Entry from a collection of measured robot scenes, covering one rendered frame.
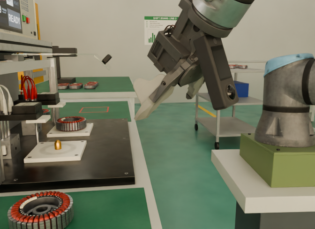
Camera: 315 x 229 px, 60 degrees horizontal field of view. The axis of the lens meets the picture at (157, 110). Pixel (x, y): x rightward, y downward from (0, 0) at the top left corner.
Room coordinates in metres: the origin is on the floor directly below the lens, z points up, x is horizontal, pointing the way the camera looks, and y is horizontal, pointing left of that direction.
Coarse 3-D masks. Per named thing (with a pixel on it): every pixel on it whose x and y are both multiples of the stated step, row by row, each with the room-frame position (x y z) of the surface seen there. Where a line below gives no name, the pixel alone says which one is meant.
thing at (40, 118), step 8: (16, 104) 0.77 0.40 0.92; (24, 104) 0.77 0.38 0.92; (32, 104) 0.77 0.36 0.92; (40, 104) 0.80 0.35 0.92; (16, 112) 0.74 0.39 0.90; (24, 112) 0.74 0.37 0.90; (32, 112) 0.75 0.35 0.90; (40, 112) 0.79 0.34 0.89; (0, 120) 0.73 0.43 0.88; (8, 120) 0.74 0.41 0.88; (16, 120) 0.74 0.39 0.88; (32, 120) 0.75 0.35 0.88; (40, 120) 0.75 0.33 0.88; (0, 128) 0.74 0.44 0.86; (8, 128) 0.79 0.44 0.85; (0, 136) 0.74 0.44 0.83
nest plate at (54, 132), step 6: (54, 126) 1.05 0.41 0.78; (90, 126) 1.05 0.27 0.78; (48, 132) 0.96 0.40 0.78; (54, 132) 0.96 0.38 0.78; (60, 132) 0.96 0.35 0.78; (66, 132) 0.96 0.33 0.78; (72, 132) 0.96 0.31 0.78; (78, 132) 0.96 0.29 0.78; (84, 132) 0.96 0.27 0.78; (90, 132) 1.00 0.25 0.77
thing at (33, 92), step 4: (24, 76) 1.01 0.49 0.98; (28, 76) 0.99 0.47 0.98; (24, 80) 1.01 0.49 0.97; (32, 80) 1.03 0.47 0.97; (28, 84) 1.01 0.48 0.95; (32, 84) 0.98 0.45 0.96; (24, 88) 0.99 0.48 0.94; (28, 88) 1.01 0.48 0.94; (32, 88) 0.98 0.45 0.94; (36, 88) 1.03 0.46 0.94; (24, 92) 0.98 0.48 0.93; (28, 92) 1.01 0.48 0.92; (32, 92) 0.98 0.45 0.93; (36, 92) 1.03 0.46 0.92; (20, 96) 1.01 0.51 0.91; (24, 96) 0.99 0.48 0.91; (28, 96) 1.01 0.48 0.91; (32, 96) 0.98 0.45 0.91; (36, 96) 1.02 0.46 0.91; (32, 100) 0.98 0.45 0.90
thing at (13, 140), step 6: (6, 138) 0.75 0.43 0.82; (12, 138) 0.75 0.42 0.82; (18, 138) 0.80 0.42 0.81; (6, 144) 0.73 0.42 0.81; (12, 144) 0.75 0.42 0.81; (18, 144) 0.79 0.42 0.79; (12, 150) 0.74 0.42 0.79; (18, 150) 0.79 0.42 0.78; (6, 156) 0.73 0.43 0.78; (12, 156) 0.74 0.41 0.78
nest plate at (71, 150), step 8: (40, 144) 0.83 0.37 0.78; (48, 144) 0.83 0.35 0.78; (64, 144) 0.83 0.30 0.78; (72, 144) 0.83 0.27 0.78; (80, 144) 0.83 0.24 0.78; (32, 152) 0.76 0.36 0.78; (40, 152) 0.76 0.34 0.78; (48, 152) 0.76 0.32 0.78; (56, 152) 0.76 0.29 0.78; (64, 152) 0.76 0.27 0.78; (72, 152) 0.76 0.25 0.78; (80, 152) 0.76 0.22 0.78; (24, 160) 0.70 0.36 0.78; (32, 160) 0.70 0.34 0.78; (40, 160) 0.71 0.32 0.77; (48, 160) 0.71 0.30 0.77; (56, 160) 0.71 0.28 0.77; (64, 160) 0.72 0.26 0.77
